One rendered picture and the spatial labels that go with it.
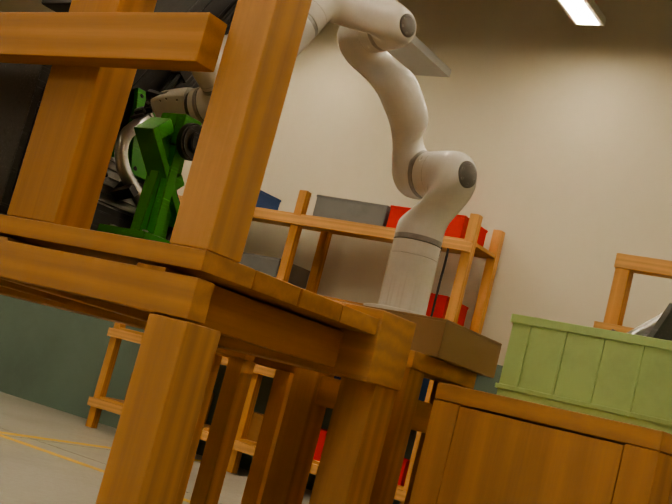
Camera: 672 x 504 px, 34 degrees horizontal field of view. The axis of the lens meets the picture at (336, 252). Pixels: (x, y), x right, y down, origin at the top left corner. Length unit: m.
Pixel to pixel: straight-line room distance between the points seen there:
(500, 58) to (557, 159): 1.00
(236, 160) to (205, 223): 0.12
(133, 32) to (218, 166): 0.32
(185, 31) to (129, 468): 0.74
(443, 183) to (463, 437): 0.67
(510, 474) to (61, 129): 1.08
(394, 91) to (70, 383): 7.87
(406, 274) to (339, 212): 5.57
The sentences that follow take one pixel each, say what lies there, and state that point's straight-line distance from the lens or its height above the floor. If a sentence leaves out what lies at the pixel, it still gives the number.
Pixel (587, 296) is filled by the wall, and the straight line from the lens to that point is 7.85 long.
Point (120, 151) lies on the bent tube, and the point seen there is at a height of 1.10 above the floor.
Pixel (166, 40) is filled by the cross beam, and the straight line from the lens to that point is 1.94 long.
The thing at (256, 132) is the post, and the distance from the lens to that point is 1.85.
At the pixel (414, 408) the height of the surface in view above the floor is 0.73.
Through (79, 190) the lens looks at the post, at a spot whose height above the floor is 0.95.
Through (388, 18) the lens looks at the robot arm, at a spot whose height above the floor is 1.56.
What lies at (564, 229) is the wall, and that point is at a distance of 8.02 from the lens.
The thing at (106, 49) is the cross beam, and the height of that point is 1.20.
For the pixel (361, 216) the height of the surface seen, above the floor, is 2.07.
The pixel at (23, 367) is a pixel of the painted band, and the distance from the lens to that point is 10.67.
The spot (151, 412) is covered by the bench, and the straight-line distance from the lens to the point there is 1.79.
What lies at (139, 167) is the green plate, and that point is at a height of 1.09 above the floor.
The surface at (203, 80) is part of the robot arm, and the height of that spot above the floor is 1.27.
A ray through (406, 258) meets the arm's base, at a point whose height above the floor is 1.07.
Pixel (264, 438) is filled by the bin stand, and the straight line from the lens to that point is 2.89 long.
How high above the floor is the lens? 0.69
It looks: 8 degrees up
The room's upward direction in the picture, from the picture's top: 15 degrees clockwise
